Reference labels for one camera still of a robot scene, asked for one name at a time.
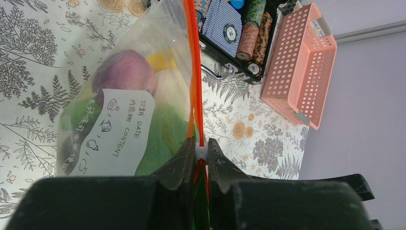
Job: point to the black poker chip case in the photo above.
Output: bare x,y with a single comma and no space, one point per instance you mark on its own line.
239,35

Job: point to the floral table mat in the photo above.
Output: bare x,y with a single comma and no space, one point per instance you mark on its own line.
49,49

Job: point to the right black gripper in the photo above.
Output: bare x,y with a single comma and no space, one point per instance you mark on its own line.
326,204

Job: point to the green white bok choy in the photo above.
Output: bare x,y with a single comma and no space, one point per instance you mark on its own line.
133,133

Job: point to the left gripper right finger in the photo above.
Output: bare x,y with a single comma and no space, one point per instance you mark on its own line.
242,202

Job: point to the yellow toy banana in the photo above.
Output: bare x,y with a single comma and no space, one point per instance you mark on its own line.
161,60

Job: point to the pink plastic basket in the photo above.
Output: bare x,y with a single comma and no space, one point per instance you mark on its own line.
300,68

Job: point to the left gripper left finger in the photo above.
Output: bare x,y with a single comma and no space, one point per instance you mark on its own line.
160,201

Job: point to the purple toy onion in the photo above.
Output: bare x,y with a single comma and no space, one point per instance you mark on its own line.
125,70

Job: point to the clear orange-zip bag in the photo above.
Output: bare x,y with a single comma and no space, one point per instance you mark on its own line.
169,25

